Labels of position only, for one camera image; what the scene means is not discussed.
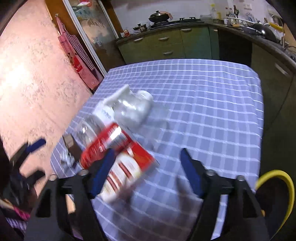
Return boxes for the glass sliding door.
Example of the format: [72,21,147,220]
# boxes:
[63,0,125,76]

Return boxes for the black wok on counter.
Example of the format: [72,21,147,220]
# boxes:
[251,23,278,43]

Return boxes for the black wok with lid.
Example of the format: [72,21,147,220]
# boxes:
[149,11,171,23]

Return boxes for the small black pot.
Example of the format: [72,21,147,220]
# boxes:
[133,24,147,33]

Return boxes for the white pill bottle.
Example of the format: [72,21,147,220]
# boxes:
[114,90,154,130]

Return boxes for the red white snack package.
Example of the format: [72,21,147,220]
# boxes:
[99,142,159,203]

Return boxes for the red checkered apron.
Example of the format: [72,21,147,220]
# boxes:
[56,16,103,91]

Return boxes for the black gas stove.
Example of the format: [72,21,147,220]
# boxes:
[150,17,204,29]

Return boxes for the dish rack with dishes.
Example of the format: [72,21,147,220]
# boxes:
[226,16,255,28]

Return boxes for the clear bottle red label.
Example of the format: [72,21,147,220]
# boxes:
[79,122,132,169]

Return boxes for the crumpled white tissue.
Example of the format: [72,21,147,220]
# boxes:
[91,84,131,123]

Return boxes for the yellow rim trash bin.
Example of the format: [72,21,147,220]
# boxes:
[255,170,295,238]

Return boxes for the green kitchen cabinets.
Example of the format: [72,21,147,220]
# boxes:
[116,23,295,129]

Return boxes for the blue checkered tablecloth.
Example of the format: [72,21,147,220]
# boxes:
[65,59,264,240]

